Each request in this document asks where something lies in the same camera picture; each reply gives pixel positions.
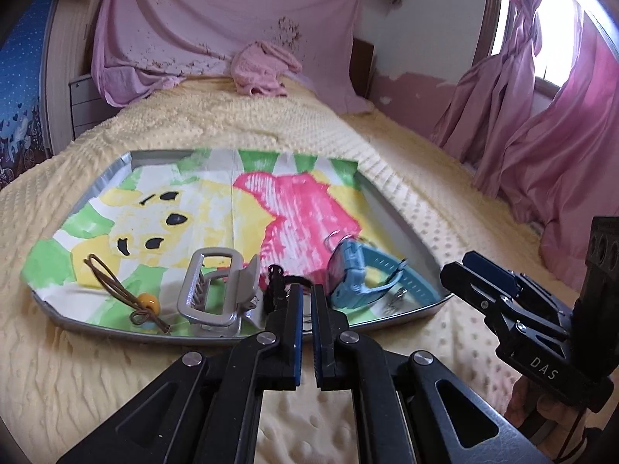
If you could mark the grey tray with colourful drawing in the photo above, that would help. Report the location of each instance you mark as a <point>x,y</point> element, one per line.
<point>116,265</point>

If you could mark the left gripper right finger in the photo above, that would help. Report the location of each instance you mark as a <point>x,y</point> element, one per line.
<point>327,324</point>

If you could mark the blue fabric wardrobe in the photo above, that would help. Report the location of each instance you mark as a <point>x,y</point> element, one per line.
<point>22,54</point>

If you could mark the dark wooden headboard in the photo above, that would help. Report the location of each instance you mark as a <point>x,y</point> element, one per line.
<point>361,66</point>

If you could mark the pink curtain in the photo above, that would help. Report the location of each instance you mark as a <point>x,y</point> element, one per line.
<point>558,167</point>

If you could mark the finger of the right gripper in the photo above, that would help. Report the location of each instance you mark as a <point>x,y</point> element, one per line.
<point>479,280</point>

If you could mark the yellow dotted bed blanket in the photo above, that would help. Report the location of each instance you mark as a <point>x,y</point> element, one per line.
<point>57,386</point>

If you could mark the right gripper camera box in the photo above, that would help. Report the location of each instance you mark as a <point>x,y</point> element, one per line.
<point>602,275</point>

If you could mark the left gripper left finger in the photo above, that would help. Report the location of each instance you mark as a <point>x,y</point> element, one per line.
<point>282,368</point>

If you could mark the pink hanging sheet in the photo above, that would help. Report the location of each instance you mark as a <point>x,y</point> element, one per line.
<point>141,46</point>

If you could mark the pink crumpled towel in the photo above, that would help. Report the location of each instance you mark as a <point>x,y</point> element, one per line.
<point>256,69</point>

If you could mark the person's right hand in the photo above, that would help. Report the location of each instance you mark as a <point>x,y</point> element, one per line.
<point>564,438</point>

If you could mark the wooden wardrobe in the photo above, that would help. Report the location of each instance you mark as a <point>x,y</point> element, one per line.
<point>66,55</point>

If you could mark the grey drawer nightstand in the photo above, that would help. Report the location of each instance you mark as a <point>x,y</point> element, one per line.
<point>87,107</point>

